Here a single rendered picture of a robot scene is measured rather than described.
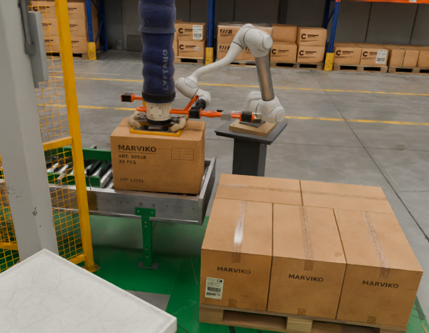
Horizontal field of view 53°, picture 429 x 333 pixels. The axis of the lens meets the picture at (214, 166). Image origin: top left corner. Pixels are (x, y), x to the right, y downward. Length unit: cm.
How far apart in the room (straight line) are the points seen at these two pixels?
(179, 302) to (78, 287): 149
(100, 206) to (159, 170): 47
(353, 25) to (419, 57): 185
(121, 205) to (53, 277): 148
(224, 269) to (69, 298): 123
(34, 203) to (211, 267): 101
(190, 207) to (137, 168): 45
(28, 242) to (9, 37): 100
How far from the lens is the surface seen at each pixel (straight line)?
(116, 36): 1166
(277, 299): 261
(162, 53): 278
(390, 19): 1182
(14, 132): 209
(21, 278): 157
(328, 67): 1014
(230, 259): 245
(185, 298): 293
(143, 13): 276
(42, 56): 211
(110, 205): 298
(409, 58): 1074
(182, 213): 286
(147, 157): 289
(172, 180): 293
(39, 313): 143
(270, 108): 338
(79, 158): 279
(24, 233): 234
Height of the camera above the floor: 196
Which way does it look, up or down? 25 degrees down
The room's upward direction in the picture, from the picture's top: 2 degrees clockwise
